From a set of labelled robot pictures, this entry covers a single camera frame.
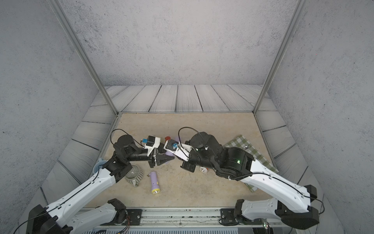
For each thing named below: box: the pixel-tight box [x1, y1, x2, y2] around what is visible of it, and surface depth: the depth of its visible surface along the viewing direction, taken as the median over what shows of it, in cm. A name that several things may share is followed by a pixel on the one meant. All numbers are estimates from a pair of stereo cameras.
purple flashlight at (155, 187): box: [147, 171, 161, 195], surface depth 84 cm
